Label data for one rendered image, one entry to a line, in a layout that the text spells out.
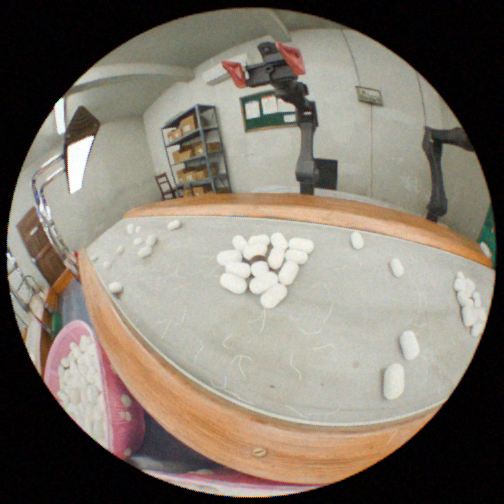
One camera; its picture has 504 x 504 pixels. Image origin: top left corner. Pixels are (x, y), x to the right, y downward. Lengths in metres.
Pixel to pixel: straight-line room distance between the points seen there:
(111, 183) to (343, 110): 4.79
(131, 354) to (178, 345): 0.06
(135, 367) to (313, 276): 0.23
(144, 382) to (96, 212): 4.32
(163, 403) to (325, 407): 0.13
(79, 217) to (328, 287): 4.45
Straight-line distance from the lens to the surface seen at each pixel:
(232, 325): 0.16
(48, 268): 4.71
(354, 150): 2.22
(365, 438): 0.15
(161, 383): 0.15
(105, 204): 4.43
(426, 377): 0.23
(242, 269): 0.18
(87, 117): 0.38
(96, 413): 0.28
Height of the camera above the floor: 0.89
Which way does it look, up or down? 38 degrees down
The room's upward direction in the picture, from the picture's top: 10 degrees counter-clockwise
